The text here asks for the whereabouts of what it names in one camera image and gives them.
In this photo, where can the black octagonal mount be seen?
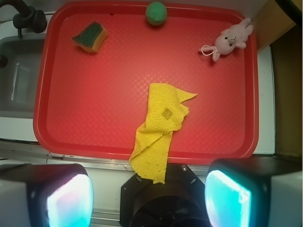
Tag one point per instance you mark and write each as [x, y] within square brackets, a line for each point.
[180, 202]

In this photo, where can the pink plush bunny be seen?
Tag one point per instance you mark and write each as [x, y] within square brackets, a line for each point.
[235, 36]

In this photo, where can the green ribbed ball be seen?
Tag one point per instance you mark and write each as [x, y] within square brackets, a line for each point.
[156, 13]

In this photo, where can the grey sink basin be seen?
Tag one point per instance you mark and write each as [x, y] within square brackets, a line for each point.
[19, 78]

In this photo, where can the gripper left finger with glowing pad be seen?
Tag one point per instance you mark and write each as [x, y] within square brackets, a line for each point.
[55, 195]

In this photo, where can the green and yellow sponge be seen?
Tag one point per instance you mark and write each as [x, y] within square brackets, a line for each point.
[91, 38]

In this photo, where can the red plastic tray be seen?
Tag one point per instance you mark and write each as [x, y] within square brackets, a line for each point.
[90, 104]

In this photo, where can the wooden board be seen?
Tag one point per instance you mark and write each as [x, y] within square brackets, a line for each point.
[270, 23]

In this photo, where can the yellow woven cloth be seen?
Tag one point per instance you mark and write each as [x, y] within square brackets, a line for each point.
[165, 115]

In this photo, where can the dark metal faucet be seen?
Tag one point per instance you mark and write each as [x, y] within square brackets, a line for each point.
[27, 17]

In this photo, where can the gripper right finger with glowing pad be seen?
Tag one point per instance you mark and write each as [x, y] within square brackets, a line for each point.
[254, 192]

